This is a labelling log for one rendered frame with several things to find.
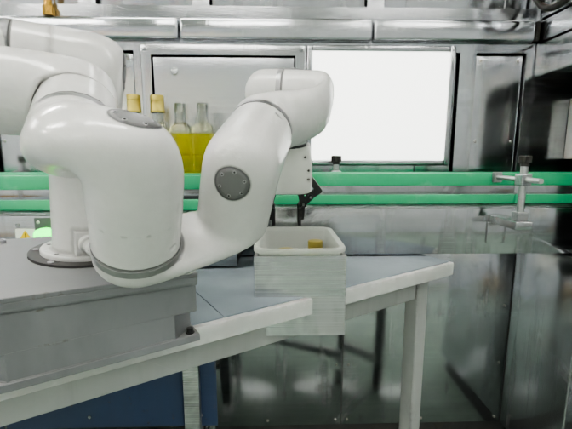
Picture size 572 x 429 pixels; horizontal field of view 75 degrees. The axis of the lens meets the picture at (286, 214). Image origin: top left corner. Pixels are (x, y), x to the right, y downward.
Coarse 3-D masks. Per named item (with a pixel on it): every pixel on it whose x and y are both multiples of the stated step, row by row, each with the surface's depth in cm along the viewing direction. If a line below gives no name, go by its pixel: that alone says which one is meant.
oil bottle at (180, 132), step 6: (174, 126) 95; (180, 126) 95; (186, 126) 95; (174, 132) 95; (180, 132) 95; (186, 132) 95; (174, 138) 95; (180, 138) 95; (186, 138) 95; (180, 144) 95; (186, 144) 95; (180, 150) 95; (186, 150) 95; (186, 156) 96; (186, 162) 96; (186, 168) 96
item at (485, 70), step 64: (0, 0) 106; (64, 0) 107; (128, 0) 107; (192, 0) 106; (256, 0) 108; (320, 0) 109; (384, 0) 108; (448, 0) 110; (512, 0) 110; (128, 64) 109; (512, 64) 112; (512, 128) 115
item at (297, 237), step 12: (276, 228) 89; (288, 228) 89; (300, 228) 89; (312, 228) 89; (324, 228) 89; (264, 240) 88; (276, 240) 89; (288, 240) 89; (300, 240) 89; (324, 240) 89; (336, 240) 76; (264, 252) 68; (276, 252) 68; (288, 252) 68; (300, 252) 68; (312, 252) 68; (324, 252) 68; (336, 252) 69
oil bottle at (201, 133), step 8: (192, 128) 94; (200, 128) 94; (208, 128) 94; (192, 136) 94; (200, 136) 94; (208, 136) 94; (192, 144) 95; (200, 144) 95; (192, 152) 95; (200, 152) 95; (192, 160) 95; (200, 160) 95; (192, 168) 96; (200, 168) 96
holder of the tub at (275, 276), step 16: (256, 256) 68; (272, 256) 68; (288, 256) 69; (304, 256) 69; (320, 256) 69; (336, 256) 69; (256, 272) 69; (272, 272) 69; (288, 272) 69; (304, 272) 69; (320, 272) 69; (336, 272) 69; (256, 288) 69; (272, 288) 69; (288, 288) 69; (304, 288) 70; (320, 288) 70; (336, 288) 70
